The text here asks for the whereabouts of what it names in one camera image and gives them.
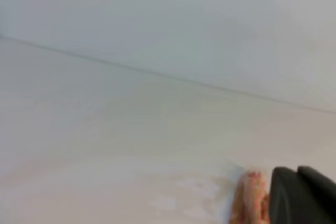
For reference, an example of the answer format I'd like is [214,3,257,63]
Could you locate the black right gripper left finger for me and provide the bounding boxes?
[268,167,320,224]

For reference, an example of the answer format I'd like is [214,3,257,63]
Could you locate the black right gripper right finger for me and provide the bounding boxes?
[297,166,335,223]

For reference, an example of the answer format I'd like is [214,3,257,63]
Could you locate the pink white rag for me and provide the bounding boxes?
[229,170,270,224]

